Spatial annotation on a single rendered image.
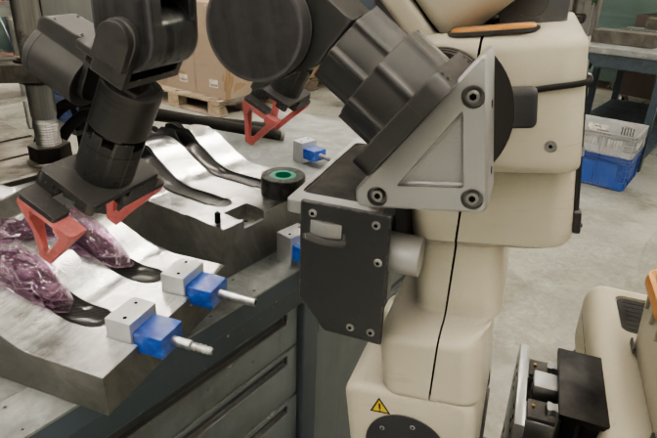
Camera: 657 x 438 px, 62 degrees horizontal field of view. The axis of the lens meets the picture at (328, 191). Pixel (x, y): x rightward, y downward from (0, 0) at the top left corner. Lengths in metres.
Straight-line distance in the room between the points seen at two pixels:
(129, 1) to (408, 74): 0.23
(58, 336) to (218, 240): 0.27
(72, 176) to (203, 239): 0.37
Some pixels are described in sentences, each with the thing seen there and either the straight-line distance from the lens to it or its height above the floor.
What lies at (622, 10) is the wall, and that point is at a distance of 7.13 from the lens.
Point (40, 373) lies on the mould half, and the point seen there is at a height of 0.83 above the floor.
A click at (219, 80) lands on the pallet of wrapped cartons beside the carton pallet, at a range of 4.84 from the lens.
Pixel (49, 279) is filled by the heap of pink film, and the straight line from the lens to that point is 0.79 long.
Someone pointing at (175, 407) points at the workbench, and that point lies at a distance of 0.95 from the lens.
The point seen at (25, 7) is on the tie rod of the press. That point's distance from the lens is 1.46.
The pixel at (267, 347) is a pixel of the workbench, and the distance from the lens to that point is 1.06.
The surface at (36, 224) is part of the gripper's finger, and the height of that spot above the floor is 1.04.
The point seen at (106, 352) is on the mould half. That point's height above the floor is 0.86.
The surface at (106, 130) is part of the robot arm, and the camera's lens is 0.54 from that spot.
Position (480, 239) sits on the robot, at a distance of 0.60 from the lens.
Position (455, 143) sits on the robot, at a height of 1.16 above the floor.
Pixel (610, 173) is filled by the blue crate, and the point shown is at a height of 0.11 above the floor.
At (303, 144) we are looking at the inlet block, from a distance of 1.38.
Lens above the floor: 1.28
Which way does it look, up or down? 23 degrees down
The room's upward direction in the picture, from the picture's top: 2 degrees clockwise
